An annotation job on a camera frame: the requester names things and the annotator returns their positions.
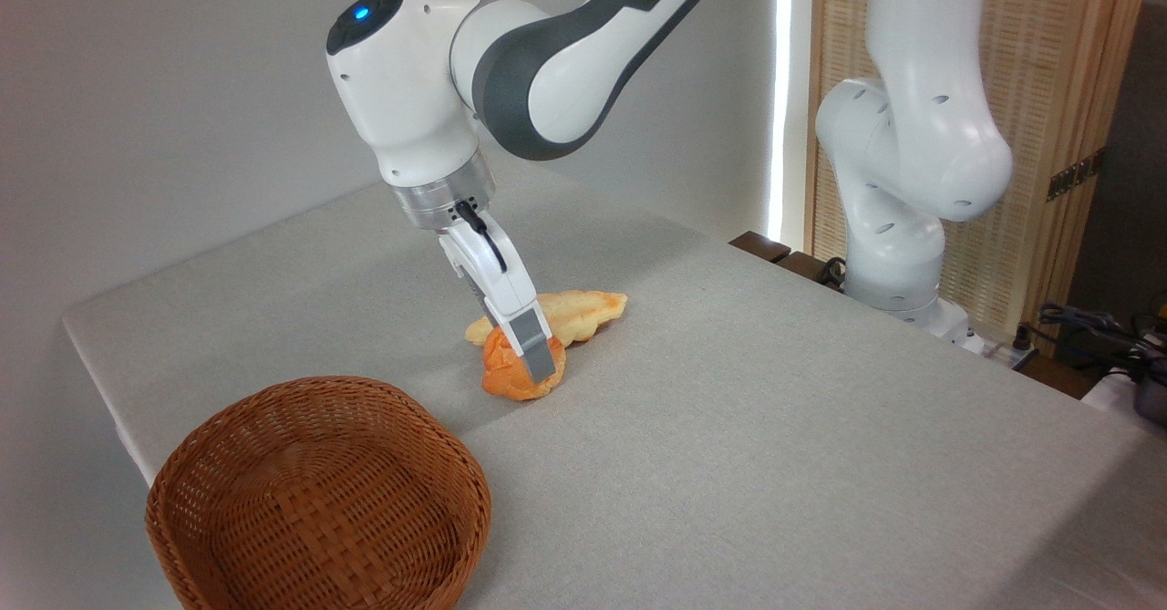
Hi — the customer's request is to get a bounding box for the bamboo folding screen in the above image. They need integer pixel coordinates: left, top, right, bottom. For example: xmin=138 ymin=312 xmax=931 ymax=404
xmin=806 ymin=0 xmax=1155 ymax=348

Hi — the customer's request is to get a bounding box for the long yellow bread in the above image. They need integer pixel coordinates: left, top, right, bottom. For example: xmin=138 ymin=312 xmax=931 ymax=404
xmin=465 ymin=290 xmax=630 ymax=348

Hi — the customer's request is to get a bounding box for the black screen hinge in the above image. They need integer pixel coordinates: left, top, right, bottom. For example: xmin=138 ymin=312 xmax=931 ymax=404
xmin=1047 ymin=148 xmax=1107 ymax=202

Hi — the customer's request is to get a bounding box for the brown wicker basket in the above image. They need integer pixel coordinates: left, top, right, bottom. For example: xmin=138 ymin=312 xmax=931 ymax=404
xmin=145 ymin=376 xmax=493 ymax=610

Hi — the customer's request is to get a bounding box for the black cable bundle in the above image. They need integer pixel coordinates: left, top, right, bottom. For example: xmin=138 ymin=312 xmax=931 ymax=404
xmin=1038 ymin=302 xmax=1167 ymax=367

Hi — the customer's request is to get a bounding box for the grey tablecloth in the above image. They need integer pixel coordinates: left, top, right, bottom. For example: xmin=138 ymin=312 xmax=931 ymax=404
xmin=62 ymin=172 xmax=1167 ymax=610

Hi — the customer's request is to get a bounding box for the round orange bread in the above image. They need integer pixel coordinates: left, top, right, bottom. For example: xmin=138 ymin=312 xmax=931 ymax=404
xmin=480 ymin=325 xmax=567 ymax=402

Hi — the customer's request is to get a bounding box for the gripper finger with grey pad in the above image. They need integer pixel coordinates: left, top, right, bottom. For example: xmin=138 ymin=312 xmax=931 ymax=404
xmin=498 ymin=306 xmax=560 ymax=384

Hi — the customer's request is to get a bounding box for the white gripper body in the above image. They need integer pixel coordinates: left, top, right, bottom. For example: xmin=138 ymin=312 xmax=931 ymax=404
xmin=438 ymin=211 xmax=548 ymax=332

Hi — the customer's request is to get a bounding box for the white power strip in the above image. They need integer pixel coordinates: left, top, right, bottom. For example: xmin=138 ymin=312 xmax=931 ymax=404
xmin=965 ymin=331 xmax=1041 ymax=371

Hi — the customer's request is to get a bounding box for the dark grey device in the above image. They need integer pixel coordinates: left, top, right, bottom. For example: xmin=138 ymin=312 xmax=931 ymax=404
xmin=1133 ymin=359 xmax=1167 ymax=428

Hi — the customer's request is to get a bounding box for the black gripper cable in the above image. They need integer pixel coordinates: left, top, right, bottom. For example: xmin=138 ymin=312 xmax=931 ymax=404
xmin=454 ymin=200 xmax=509 ymax=274

